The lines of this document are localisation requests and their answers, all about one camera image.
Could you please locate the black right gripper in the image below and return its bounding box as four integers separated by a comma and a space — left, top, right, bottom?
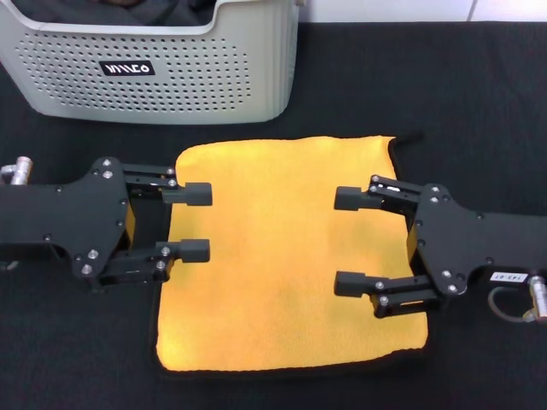
333, 173, 547, 319

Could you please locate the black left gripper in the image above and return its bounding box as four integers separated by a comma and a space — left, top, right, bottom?
0, 156, 214, 287

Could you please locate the yellow towel black trim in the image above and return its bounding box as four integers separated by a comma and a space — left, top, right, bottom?
149, 130, 431, 379

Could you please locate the grey perforated storage box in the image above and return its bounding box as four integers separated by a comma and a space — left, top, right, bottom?
0, 0, 301, 126

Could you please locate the black tablecloth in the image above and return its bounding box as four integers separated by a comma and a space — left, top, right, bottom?
0, 20, 547, 410

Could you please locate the grey towel black trim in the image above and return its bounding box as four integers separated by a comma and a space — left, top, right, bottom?
25, 0, 217, 28

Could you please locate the grey cable silver plug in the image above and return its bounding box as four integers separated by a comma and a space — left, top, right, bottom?
488, 275, 547, 328
0, 155, 34, 187

